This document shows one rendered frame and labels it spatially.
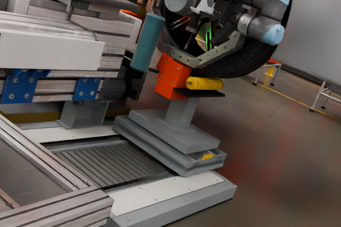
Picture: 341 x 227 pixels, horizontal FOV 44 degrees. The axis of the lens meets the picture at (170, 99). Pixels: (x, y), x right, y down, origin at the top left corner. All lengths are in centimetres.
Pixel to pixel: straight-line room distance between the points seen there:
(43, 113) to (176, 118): 65
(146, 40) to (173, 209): 74
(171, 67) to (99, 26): 88
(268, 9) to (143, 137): 96
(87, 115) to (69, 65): 138
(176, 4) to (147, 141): 70
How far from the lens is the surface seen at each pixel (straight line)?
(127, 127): 219
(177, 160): 201
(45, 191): 136
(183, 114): 214
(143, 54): 194
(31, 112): 209
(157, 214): 167
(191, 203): 185
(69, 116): 214
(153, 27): 192
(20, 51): 85
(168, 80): 198
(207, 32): 201
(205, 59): 188
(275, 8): 150
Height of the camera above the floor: 91
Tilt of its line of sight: 15 degrees down
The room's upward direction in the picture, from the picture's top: 20 degrees clockwise
